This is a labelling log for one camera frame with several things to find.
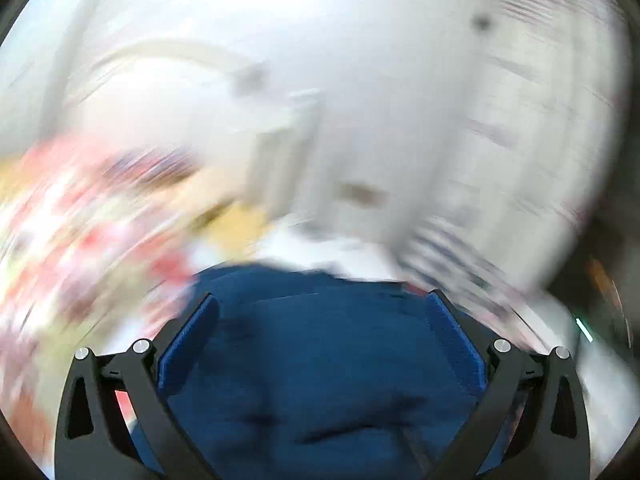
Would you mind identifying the patterned window curtain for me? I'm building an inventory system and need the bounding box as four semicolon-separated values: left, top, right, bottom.
400;0;630;323

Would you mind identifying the navy blue puffer jacket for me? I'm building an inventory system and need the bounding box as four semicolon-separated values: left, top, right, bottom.
167;264;477;479

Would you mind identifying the floral bed sheet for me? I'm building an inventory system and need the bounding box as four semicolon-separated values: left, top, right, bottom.
1;136;232;467

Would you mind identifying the yellow patterned pillow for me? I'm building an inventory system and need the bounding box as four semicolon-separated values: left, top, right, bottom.
202;202;270;262

